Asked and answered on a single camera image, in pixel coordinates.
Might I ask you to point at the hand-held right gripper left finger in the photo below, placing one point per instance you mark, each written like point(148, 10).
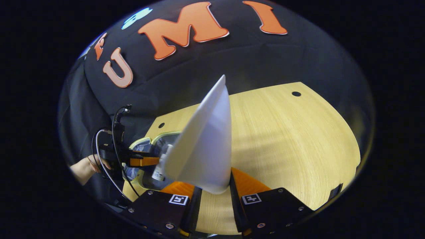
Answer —
point(196, 205)

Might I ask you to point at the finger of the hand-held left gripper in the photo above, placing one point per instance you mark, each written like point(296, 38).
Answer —
point(144, 161)

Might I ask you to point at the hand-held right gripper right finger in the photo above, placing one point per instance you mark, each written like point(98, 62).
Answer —
point(234, 199)

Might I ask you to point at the white pump bottle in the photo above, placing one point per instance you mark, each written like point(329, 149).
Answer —
point(159, 171)

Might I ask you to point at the white cream tube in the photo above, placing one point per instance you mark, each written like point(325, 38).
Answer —
point(206, 142)

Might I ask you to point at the black backdrop cloth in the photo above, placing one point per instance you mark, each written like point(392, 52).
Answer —
point(232, 59)

